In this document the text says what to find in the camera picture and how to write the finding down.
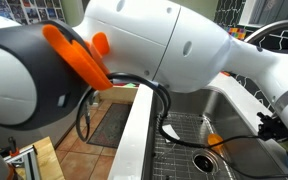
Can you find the stainless steel sink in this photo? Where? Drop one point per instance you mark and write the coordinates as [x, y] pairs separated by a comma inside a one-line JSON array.
[[237, 110]]

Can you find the white framed window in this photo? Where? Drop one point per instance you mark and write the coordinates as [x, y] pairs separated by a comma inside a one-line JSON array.
[[270, 11]]

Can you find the stainless steel faucet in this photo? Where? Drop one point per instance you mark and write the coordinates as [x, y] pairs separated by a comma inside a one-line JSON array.
[[270, 28]]

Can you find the orange strip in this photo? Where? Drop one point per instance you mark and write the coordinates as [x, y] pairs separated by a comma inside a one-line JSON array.
[[226, 73]]

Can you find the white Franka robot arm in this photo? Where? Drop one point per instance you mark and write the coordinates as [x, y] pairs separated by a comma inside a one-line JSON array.
[[150, 36]]

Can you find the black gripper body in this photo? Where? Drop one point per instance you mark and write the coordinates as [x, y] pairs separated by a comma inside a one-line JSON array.
[[274, 128]]

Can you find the dark floor rug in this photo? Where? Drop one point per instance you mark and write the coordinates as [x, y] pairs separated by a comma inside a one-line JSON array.
[[112, 125]]

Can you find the green sponge cloth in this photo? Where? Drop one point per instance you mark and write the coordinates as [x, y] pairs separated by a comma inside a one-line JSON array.
[[129, 85]]

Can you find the wooden table with aluminium frame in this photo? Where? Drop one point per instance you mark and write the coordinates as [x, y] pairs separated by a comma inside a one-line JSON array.
[[47, 156]]

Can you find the sink drain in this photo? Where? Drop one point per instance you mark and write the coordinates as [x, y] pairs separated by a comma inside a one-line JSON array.
[[204, 162]]

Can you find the open wooden drawer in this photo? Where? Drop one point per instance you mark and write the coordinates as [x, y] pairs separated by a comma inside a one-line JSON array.
[[120, 95]]

